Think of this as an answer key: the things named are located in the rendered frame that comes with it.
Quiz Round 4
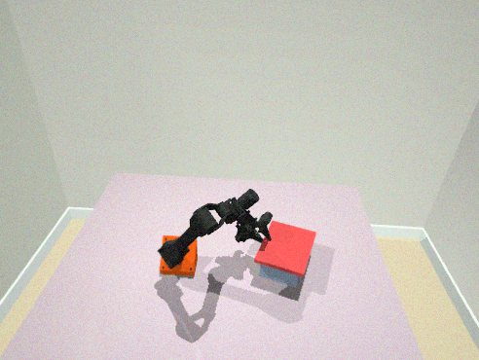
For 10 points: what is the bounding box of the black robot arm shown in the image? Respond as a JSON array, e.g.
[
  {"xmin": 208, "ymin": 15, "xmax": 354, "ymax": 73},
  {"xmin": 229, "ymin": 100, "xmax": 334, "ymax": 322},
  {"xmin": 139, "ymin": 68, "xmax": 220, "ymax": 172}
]
[{"xmin": 158, "ymin": 189, "xmax": 259, "ymax": 269}]

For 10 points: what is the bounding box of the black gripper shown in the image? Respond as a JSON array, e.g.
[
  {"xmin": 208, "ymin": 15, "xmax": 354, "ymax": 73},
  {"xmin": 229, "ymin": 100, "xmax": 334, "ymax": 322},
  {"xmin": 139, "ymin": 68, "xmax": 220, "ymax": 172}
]
[{"xmin": 237, "ymin": 210, "xmax": 273, "ymax": 243}]

